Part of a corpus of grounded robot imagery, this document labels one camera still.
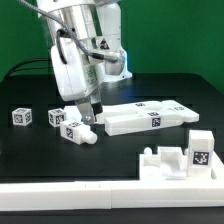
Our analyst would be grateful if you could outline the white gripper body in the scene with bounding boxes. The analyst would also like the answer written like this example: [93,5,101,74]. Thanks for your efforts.
[51,38,104,101]

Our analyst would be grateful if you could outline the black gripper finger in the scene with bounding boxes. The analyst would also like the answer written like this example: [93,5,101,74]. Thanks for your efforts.
[75,97,95,125]
[89,89,104,116]

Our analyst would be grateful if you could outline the white chair seat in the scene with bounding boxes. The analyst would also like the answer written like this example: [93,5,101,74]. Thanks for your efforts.
[139,146,224,181]

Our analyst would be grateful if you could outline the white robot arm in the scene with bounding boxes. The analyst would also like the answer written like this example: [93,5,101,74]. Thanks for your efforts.
[17,0,132,124]

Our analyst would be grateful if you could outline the flat white chair back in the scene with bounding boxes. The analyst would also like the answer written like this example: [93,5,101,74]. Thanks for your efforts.
[64,106,82,122]

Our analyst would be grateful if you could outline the white chair nut cube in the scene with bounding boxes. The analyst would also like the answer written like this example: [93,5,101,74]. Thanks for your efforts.
[12,108,32,126]

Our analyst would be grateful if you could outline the rear long white bar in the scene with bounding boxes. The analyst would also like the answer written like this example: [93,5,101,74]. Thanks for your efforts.
[96,100,199,124]

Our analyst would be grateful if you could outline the black cables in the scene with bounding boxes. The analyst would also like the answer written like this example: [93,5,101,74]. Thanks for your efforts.
[1,58,54,83]

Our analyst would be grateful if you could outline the white obstacle fence wall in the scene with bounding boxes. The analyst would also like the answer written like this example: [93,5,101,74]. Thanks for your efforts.
[0,159,224,212]

